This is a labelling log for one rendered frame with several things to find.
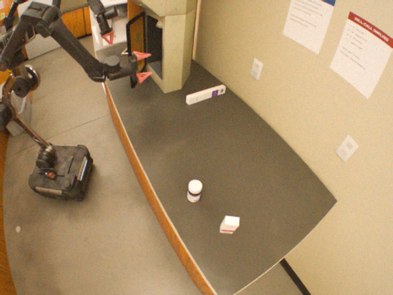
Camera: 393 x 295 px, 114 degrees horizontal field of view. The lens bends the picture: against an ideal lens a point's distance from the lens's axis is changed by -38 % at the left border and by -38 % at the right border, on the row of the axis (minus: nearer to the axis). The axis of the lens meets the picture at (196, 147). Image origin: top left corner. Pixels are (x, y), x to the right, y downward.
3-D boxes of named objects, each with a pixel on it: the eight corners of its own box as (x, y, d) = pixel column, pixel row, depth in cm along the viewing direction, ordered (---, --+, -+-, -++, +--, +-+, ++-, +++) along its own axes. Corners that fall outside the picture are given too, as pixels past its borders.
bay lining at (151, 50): (180, 56, 135) (182, 10, 108) (198, 72, 122) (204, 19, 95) (147, 63, 126) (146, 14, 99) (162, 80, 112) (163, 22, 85)
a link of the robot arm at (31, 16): (37, -9, 33) (22, 8, 30) (62, 8, 45) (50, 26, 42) (2, 51, 51) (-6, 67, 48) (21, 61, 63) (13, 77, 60)
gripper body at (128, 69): (136, 60, 78) (119, 64, 76) (137, 80, 86) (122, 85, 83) (131, 55, 82) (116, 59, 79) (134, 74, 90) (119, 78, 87)
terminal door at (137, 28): (145, 66, 129) (144, 10, 98) (132, 90, 109) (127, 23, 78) (144, 66, 128) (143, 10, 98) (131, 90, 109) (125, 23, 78)
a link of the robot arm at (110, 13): (97, 7, 87) (91, 7, 80) (114, -1, 86) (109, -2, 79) (102, 23, 94) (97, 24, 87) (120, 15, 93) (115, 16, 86)
